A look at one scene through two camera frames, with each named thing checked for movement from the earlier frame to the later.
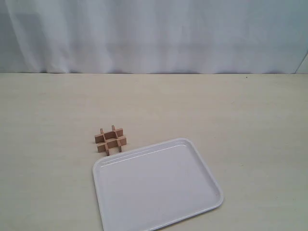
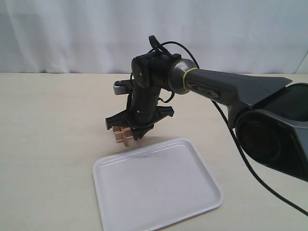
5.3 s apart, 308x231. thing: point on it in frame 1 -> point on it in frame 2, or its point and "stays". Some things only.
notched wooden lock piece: (109, 136) -> (122, 131)
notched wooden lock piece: (107, 149) -> (126, 135)
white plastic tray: (154, 188) stays
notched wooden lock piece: (102, 147) -> (123, 136)
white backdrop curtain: (153, 36) stays
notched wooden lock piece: (119, 143) -> (130, 136)
